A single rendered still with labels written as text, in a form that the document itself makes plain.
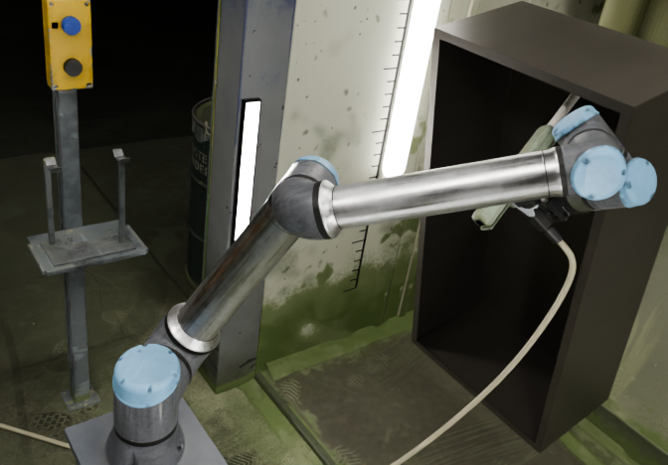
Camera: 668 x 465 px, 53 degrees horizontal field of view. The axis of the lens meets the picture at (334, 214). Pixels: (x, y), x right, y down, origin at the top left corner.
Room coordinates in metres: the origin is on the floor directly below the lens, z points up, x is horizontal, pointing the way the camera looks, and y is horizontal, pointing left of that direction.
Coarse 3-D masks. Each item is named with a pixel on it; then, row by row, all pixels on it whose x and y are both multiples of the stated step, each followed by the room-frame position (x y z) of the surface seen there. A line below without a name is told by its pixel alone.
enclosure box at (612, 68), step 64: (448, 64) 1.89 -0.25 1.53; (512, 64) 1.62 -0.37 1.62; (576, 64) 1.59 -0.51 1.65; (640, 64) 1.60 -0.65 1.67; (448, 128) 1.93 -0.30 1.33; (512, 128) 2.08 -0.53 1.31; (640, 128) 1.42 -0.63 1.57; (448, 256) 2.04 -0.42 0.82; (512, 256) 2.08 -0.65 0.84; (576, 256) 1.88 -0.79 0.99; (640, 256) 1.61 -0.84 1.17; (448, 320) 2.11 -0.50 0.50; (512, 320) 2.08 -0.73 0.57; (576, 320) 1.46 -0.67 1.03; (512, 384) 1.81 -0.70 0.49; (576, 384) 1.57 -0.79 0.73
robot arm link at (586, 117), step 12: (588, 108) 1.22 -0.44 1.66; (564, 120) 1.25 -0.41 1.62; (576, 120) 1.20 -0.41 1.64; (588, 120) 1.20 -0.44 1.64; (600, 120) 1.22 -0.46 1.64; (552, 132) 1.24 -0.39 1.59; (564, 132) 1.20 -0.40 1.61; (576, 132) 1.18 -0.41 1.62; (612, 132) 1.23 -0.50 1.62; (564, 144) 1.20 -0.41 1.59; (624, 156) 1.20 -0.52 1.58
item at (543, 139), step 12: (576, 96) 1.64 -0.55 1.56; (564, 108) 1.61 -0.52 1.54; (552, 120) 1.58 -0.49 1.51; (540, 132) 1.55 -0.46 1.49; (528, 144) 1.53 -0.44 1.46; (540, 144) 1.52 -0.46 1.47; (552, 144) 1.54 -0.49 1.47; (480, 216) 1.37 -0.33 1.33; (492, 216) 1.37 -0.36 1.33; (528, 216) 1.44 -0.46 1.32; (540, 216) 1.43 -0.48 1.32; (480, 228) 1.39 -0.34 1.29; (492, 228) 1.36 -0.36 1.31; (540, 228) 1.43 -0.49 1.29; (552, 228) 1.43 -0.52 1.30; (552, 240) 1.43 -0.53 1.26
